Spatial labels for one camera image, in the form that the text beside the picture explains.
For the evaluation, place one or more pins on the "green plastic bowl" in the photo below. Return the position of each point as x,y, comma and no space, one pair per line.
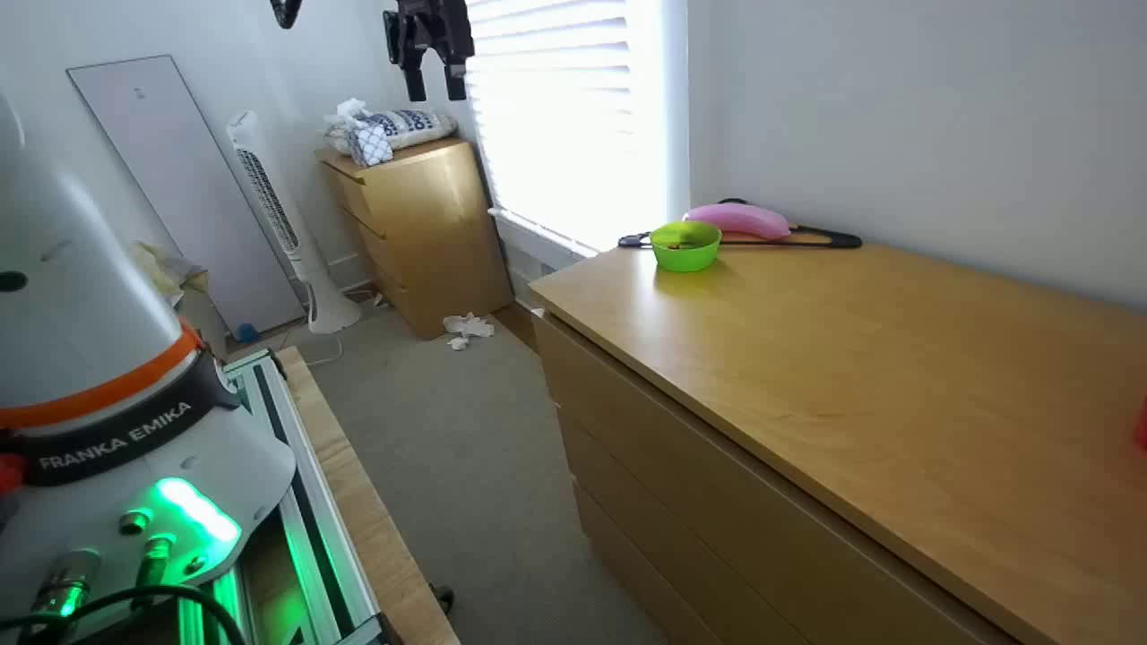
685,248

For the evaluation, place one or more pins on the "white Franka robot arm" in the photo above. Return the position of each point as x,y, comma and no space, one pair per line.
74,298

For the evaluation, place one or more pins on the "large wooden chest of drawers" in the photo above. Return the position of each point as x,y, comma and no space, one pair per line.
836,379

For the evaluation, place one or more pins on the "white crumpled paper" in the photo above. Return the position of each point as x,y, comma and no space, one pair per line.
468,327

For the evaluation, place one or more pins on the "small wooden dresser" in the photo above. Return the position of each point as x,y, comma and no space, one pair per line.
423,234

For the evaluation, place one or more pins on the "pink padded object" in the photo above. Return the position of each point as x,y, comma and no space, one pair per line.
737,218

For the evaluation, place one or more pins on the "white window blind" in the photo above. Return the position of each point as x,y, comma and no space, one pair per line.
562,109

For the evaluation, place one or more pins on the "striped folded cloth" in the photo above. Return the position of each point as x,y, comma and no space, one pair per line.
412,124

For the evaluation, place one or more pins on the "wooden robot stand top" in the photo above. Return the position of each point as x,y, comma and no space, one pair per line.
361,502

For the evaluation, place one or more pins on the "white crumpled cloth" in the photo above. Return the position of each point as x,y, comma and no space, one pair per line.
362,139

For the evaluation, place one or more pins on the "black hanging garment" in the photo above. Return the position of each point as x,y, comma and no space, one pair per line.
427,33

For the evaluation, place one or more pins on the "beige cloth bundle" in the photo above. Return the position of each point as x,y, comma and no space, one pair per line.
165,274

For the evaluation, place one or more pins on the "small black hanging item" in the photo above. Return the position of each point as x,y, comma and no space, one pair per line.
286,7

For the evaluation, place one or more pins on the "white leaning board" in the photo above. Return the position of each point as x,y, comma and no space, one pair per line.
165,164

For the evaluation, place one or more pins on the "aluminium frame rails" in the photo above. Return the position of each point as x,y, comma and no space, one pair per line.
312,561

